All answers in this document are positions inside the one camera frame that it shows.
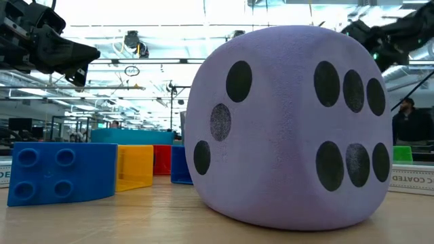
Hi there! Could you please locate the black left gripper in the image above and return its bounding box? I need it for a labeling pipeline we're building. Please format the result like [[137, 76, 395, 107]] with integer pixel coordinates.
[[0, 0, 101, 87]]

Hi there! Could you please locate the blue curved brick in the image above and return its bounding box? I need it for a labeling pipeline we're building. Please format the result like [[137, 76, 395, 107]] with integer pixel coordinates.
[[6, 142, 119, 207]]

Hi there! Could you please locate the yellow brick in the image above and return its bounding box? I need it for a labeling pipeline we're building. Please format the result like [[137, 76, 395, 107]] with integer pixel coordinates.
[[115, 144, 155, 193]]

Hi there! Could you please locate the red brick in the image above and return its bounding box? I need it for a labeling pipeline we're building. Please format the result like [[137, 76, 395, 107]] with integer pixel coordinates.
[[153, 144, 173, 176]]

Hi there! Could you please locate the card box teal print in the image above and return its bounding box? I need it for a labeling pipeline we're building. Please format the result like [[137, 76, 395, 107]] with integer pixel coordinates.
[[0, 159, 13, 189]]

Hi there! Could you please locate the purple foam die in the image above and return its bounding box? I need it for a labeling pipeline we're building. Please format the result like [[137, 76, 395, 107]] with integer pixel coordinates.
[[184, 24, 394, 232]]

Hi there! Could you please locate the green square brick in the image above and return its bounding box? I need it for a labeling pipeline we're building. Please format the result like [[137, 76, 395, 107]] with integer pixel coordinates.
[[393, 145, 414, 163]]

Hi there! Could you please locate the black ceiling device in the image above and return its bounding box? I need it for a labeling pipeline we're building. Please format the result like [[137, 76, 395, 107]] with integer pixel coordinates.
[[123, 30, 151, 59]]

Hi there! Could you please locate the black monitor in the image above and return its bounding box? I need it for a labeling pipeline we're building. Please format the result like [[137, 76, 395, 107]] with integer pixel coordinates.
[[8, 117, 33, 132]]

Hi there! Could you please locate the teal plastic bin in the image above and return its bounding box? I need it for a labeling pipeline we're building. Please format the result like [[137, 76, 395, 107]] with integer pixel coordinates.
[[90, 128, 175, 146]]

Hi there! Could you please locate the black stand pole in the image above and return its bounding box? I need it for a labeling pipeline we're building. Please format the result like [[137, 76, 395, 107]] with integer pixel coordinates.
[[165, 81, 191, 131]]

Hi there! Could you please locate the plain white card box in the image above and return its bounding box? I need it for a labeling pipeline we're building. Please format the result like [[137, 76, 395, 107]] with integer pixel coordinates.
[[387, 163, 434, 197]]

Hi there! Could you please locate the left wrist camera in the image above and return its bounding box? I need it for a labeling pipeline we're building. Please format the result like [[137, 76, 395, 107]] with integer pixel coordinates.
[[20, 1, 67, 35]]

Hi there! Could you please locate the black cable bundle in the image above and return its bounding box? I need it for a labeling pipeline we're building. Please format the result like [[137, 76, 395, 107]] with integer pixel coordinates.
[[0, 127, 21, 147]]

